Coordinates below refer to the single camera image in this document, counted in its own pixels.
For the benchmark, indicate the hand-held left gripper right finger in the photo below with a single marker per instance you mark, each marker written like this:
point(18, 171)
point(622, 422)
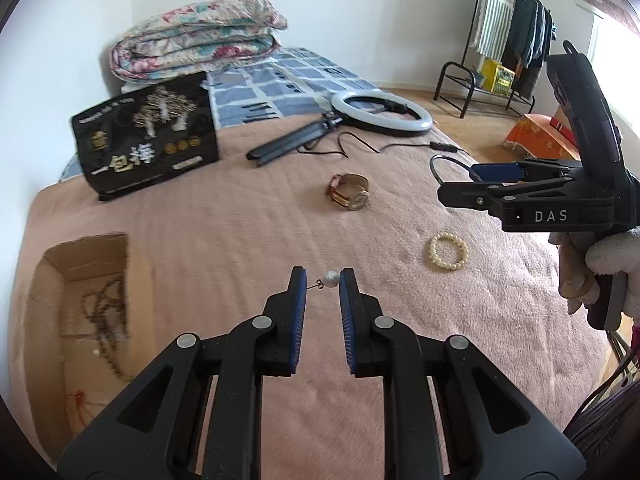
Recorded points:
point(346, 310)

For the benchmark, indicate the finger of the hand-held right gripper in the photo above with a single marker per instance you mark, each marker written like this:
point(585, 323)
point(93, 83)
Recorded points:
point(475, 195)
point(500, 171)

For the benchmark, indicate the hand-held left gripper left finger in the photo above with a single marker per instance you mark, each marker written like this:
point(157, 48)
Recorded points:
point(299, 305)

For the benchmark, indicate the pearl stud earring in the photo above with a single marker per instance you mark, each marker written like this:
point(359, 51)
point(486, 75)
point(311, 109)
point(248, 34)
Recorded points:
point(330, 278)

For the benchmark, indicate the thin dark bangle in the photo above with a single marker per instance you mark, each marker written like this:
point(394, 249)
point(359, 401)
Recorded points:
point(433, 167)

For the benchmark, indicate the cardboard box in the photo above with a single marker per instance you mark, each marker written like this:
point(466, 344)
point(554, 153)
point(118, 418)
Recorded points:
point(55, 320)

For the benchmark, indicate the person's right hand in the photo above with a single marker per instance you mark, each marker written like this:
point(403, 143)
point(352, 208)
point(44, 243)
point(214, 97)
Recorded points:
point(612, 255)

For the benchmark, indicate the brown box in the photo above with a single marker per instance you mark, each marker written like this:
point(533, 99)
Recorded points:
point(562, 120)

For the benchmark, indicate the pink fleece blanket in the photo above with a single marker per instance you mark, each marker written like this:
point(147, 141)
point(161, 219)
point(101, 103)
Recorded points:
point(250, 230)

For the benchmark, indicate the yellow box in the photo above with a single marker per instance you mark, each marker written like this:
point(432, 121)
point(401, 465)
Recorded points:
point(497, 76)

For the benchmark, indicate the black metal clothes rack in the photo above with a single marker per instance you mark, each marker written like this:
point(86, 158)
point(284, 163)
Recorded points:
point(455, 80)

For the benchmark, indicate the dark hanging clothes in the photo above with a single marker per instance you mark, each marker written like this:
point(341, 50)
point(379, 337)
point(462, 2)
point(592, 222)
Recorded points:
point(530, 35)

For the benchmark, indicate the striped hanging towel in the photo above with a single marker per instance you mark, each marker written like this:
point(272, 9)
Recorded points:
point(495, 15)

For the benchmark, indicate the black folded tripod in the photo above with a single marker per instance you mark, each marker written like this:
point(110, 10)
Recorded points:
point(285, 145)

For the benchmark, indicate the black printed snack bag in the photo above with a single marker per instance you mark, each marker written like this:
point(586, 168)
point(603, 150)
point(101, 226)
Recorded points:
point(140, 160)

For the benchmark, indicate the blue checked bed sheet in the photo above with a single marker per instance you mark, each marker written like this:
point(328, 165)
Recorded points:
point(280, 85)

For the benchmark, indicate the folded floral quilt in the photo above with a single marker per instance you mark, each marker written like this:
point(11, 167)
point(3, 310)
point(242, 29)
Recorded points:
point(200, 35)

